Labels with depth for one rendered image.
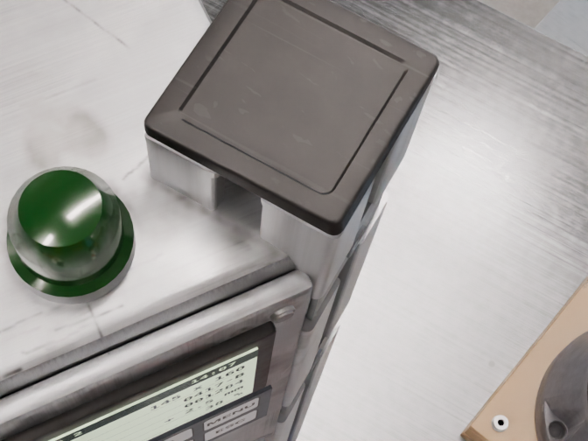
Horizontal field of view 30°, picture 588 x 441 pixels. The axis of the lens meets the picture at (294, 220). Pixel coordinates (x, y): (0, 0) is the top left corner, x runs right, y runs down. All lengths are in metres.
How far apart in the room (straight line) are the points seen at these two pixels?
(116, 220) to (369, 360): 0.69
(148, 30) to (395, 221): 0.70
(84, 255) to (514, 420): 0.68
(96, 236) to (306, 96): 0.05
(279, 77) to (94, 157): 0.05
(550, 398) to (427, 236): 0.19
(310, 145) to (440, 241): 0.73
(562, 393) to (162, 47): 0.62
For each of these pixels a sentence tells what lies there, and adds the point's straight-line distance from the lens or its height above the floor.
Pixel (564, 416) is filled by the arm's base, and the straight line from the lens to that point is 0.84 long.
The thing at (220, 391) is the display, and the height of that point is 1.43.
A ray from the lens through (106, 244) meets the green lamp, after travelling 0.22.
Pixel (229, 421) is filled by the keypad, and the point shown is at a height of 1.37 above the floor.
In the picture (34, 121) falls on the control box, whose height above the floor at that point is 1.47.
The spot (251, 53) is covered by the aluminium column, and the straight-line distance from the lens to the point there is 0.22.
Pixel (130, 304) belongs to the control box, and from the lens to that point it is 0.23.
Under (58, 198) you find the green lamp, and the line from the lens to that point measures 0.21.
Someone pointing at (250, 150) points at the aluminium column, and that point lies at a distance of 0.21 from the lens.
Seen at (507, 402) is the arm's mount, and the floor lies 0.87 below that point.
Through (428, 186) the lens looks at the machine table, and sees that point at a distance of 0.96.
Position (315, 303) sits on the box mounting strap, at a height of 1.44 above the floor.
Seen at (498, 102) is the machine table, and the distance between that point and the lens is 1.01.
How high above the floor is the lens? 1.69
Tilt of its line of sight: 68 degrees down
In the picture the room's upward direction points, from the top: 10 degrees clockwise
